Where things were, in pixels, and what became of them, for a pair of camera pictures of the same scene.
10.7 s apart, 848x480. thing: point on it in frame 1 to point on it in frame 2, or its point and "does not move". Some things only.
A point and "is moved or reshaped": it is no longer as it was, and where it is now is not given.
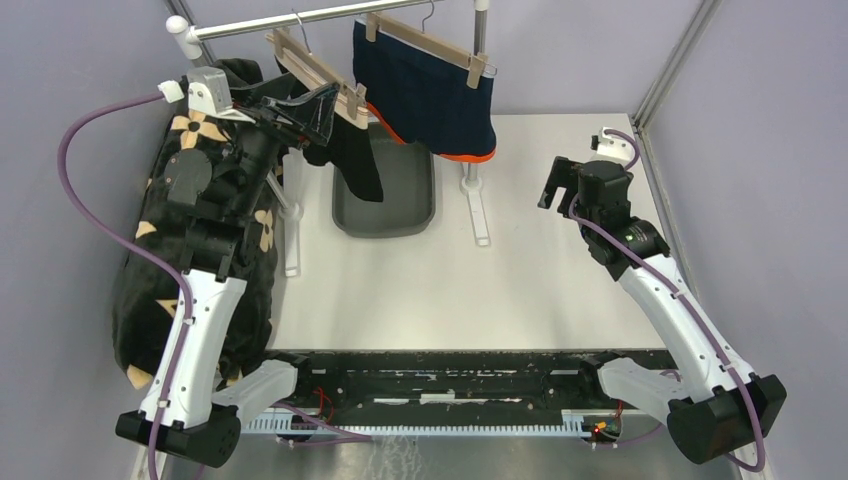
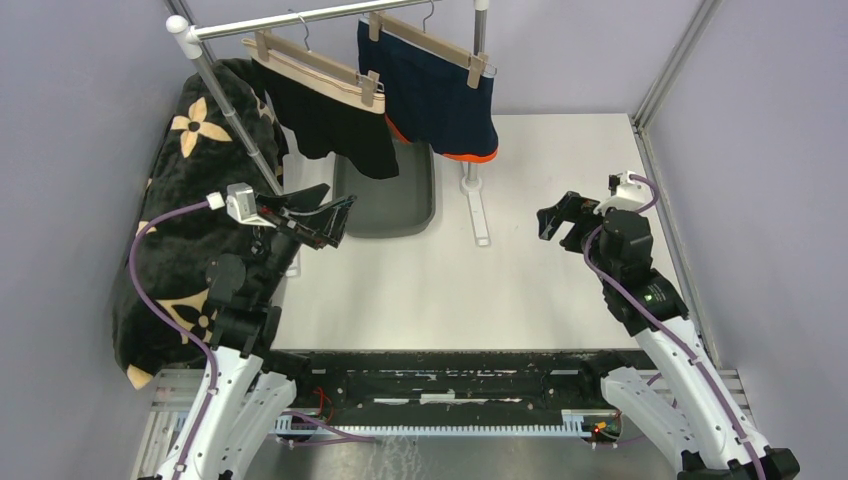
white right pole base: (471, 186) does not move
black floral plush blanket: (208, 209) does not move
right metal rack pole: (480, 29) does not move
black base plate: (455, 380) does not move
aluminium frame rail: (667, 81) does not move
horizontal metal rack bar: (187, 38) does not move
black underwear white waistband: (349, 149) is moved or reshaped
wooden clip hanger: (477, 63) does not move
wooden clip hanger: (316, 76) to (266, 41)
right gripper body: (565, 173) to (578, 209)
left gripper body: (298, 126) to (315, 233)
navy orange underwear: (425, 99) does not move
